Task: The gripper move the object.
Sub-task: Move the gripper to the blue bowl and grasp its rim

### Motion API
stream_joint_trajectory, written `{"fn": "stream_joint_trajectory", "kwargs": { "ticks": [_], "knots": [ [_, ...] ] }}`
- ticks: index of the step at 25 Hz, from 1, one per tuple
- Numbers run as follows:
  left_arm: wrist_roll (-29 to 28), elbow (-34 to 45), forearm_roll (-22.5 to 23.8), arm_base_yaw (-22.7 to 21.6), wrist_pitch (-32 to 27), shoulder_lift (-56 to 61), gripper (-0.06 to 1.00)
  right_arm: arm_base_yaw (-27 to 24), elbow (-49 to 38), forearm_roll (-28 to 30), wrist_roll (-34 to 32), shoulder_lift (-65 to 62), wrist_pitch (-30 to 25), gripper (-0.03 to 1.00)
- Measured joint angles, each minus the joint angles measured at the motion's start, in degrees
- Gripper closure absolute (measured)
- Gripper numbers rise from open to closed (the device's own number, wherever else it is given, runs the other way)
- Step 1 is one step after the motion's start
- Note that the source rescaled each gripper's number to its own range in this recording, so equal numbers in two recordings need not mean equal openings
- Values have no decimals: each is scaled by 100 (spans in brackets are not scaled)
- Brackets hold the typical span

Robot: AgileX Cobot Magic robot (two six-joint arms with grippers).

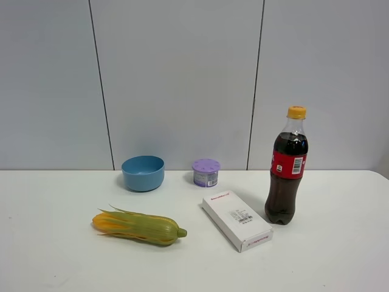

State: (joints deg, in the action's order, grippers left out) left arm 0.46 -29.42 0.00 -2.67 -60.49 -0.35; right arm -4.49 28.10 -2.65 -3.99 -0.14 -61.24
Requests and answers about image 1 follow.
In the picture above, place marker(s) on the blue plastic bowl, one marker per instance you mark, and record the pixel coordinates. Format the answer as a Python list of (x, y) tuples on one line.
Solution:
[(143, 173)]

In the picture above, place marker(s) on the purple lidded small jar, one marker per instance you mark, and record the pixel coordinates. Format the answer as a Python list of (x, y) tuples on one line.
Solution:
[(205, 172)]

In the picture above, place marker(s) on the toy corn cob green husk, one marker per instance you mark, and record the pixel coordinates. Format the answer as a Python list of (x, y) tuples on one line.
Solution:
[(152, 229)]

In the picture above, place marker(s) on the cola bottle yellow cap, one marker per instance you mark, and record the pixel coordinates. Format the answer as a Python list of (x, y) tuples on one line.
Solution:
[(289, 155)]

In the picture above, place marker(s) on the white cardboard box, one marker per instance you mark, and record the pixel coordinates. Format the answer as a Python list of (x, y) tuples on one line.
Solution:
[(238, 222)]

